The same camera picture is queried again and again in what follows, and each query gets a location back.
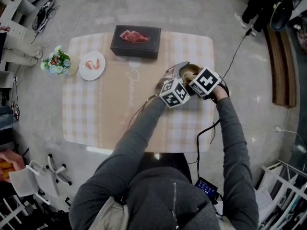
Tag black tissue box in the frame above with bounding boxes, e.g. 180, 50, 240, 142
110, 25, 162, 60

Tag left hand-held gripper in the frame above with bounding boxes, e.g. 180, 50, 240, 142
159, 61, 191, 109

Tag thin white cable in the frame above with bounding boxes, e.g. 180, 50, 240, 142
43, 0, 113, 47

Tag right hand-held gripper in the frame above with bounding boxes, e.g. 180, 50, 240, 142
189, 66, 222, 98

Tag white cube shelf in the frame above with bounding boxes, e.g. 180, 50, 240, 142
0, 0, 36, 37

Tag white round plate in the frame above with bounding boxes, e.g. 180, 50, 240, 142
78, 51, 106, 81

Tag thin black gripper cables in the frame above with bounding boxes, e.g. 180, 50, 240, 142
127, 93, 161, 129

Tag potted blue white flowers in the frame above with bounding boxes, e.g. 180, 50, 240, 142
40, 45, 80, 77

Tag white swivel chair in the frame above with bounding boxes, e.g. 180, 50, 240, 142
8, 153, 72, 206

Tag pink tissue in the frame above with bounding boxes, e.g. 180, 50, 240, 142
119, 30, 151, 44

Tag table with checked tablecloth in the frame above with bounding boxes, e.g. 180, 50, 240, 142
62, 31, 215, 153

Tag person's dark gray jacket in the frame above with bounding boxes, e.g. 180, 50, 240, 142
69, 152, 260, 230

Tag person's left forearm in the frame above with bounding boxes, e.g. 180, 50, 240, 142
115, 96, 167, 162

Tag tan fibrous loofah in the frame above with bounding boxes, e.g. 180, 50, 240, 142
183, 71, 197, 84

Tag wooden step platform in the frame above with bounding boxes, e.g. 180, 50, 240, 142
263, 24, 298, 109

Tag black power cable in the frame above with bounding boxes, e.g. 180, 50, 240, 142
222, 27, 256, 80

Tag olive ceramic bowl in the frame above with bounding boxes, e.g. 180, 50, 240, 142
180, 63, 204, 82

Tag person's black trousers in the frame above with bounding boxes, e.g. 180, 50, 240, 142
141, 152, 192, 184

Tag white extension cable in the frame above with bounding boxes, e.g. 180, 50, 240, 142
242, 126, 307, 150

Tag white metal rack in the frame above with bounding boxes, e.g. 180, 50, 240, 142
260, 161, 307, 230

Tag black bag with white print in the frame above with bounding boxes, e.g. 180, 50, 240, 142
33, 0, 55, 35

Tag pink shrimp pieces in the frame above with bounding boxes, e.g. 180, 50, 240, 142
85, 58, 101, 70

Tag black screen controller box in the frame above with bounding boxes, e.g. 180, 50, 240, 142
194, 176, 219, 202

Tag person's right forearm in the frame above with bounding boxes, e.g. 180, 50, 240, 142
211, 86, 249, 174

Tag thick black gripper cable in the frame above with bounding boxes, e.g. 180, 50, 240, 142
196, 118, 221, 179

